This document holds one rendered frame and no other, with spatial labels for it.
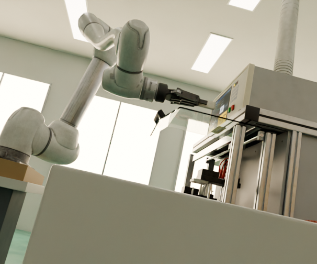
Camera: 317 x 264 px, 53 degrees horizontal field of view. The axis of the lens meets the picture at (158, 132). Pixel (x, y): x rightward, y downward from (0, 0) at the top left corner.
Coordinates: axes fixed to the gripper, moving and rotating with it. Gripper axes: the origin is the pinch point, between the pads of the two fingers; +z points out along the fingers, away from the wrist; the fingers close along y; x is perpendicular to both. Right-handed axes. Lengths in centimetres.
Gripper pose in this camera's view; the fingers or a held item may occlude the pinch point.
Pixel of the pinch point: (206, 103)
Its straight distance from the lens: 127.0
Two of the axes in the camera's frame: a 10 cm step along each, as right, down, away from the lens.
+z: 9.7, 2.3, 0.8
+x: 2.0, -9.5, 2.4
